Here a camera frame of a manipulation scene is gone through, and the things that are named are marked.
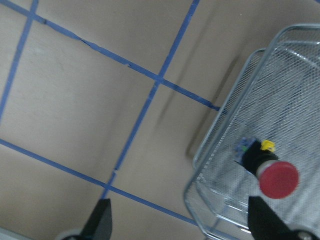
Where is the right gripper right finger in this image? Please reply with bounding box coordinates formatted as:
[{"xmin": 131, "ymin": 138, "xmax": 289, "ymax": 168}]
[{"xmin": 247, "ymin": 196, "xmax": 319, "ymax": 240}]

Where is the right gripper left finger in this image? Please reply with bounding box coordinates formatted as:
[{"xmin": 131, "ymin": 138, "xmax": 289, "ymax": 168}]
[{"xmin": 56, "ymin": 198, "xmax": 113, "ymax": 240}]

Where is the red emergency stop button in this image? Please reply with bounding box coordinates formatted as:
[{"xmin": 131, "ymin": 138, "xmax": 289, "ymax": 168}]
[{"xmin": 234, "ymin": 137, "xmax": 300, "ymax": 200}]

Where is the wire mesh shelf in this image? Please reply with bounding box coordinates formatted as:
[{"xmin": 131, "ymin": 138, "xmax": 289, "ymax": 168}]
[{"xmin": 183, "ymin": 23, "xmax": 320, "ymax": 240}]

